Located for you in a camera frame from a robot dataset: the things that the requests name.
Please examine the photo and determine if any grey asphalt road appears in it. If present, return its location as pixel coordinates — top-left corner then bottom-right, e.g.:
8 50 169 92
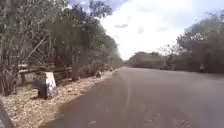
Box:
39 66 224 128

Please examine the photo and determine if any white stone marker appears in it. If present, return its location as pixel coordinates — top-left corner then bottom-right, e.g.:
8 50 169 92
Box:
35 70 58 100

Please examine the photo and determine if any wood of bare trees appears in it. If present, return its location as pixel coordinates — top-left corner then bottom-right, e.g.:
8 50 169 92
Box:
0 0 124 98

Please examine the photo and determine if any wood of dark trees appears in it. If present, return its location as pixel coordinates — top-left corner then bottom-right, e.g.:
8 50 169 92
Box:
128 11 224 74

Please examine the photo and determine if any dry leaf-strewn verge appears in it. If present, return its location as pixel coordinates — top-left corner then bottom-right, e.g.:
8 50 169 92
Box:
0 68 118 128

